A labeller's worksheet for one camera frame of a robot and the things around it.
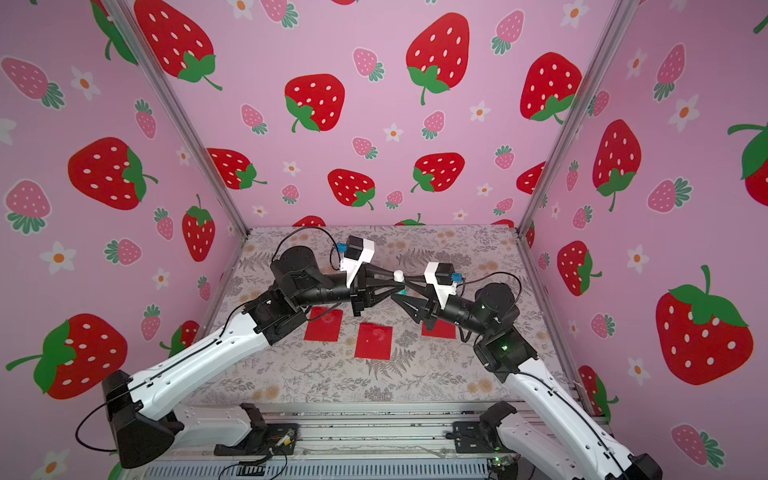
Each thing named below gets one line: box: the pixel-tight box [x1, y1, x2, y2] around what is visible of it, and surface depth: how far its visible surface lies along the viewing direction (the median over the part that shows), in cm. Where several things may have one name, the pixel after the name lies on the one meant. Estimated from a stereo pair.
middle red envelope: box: [354, 323, 393, 361], surface depth 93 cm
